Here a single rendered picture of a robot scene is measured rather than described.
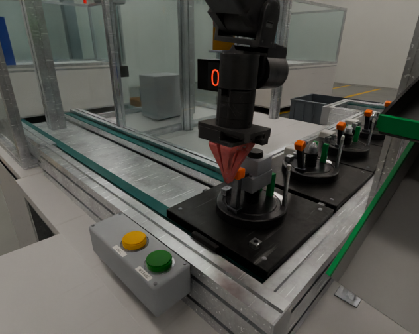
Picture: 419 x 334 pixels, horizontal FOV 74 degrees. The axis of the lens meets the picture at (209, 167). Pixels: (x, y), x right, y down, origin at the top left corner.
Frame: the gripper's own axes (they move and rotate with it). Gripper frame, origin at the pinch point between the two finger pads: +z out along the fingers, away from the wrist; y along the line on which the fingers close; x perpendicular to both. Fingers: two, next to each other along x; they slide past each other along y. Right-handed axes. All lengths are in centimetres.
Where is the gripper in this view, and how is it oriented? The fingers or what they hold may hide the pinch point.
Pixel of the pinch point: (229, 177)
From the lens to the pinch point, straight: 47.5
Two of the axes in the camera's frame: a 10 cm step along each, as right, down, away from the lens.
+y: -7.2, -2.9, 6.3
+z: -0.6, 9.3, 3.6
